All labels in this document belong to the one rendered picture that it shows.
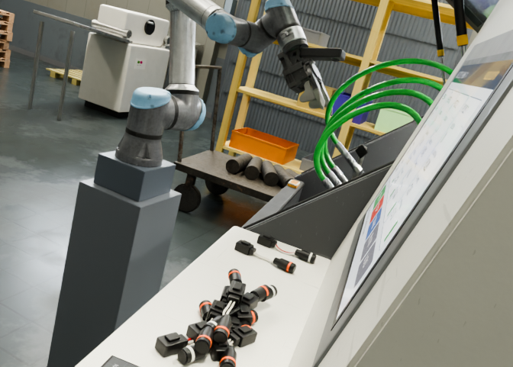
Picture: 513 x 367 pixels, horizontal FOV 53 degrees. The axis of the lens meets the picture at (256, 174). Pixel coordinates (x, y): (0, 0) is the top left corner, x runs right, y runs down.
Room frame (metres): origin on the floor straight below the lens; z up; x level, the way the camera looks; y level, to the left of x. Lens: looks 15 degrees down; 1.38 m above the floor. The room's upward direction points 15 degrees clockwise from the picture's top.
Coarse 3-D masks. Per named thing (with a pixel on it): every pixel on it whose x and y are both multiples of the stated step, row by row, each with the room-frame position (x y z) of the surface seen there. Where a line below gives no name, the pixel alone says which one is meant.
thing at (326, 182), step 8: (376, 104) 1.11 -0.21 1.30; (384, 104) 1.10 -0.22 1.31; (392, 104) 1.10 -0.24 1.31; (400, 104) 1.10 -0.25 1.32; (352, 112) 1.11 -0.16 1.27; (360, 112) 1.11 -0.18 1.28; (408, 112) 1.09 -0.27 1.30; (416, 112) 1.09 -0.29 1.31; (344, 120) 1.12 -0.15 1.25; (416, 120) 1.09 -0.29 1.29; (328, 128) 1.12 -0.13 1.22; (336, 128) 1.12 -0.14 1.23; (328, 136) 1.12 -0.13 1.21; (320, 144) 1.12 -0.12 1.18; (320, 152) 1.13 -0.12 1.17; (320, 168) 1.12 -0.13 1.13; (320, 176) 1.12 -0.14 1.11; (328, 184) 1.11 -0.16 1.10
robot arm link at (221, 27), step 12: (168, 0) 1.58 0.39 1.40; (180, 0) 1.53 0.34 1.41; (192, 0) 1.51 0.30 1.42; (204, 0) 1.50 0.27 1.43; (192, 12) 1.49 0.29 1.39; (204, 12) 1.47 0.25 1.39; (216, 12) 1.45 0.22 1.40; (204, 24) 1.47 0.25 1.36; (216, 24) 1.40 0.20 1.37; (228, 24) 1.40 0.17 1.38; (240, 24) 1.44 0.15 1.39; (216, 36) 1.40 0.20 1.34; (228, 36) 1.41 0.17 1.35; (240, 36) 1.44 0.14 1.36
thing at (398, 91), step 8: (368, 96) 1.19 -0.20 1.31; (376, 96) 1.18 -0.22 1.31; (384, 96) 1.18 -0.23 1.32; (416, 96) 1.17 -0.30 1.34; (424, 96) 1.16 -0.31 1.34; (352, 104) 1.20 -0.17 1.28; (360, 104) 1.19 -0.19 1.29; (344, 112) 1.20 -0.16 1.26; (336, 120) 1.20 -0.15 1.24; (320, 160) 1.20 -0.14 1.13; (328, 168) 1.20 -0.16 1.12; (328, 176) 1.19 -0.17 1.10; (336, 176) 1.20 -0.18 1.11; (336, 184) 1.19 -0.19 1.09
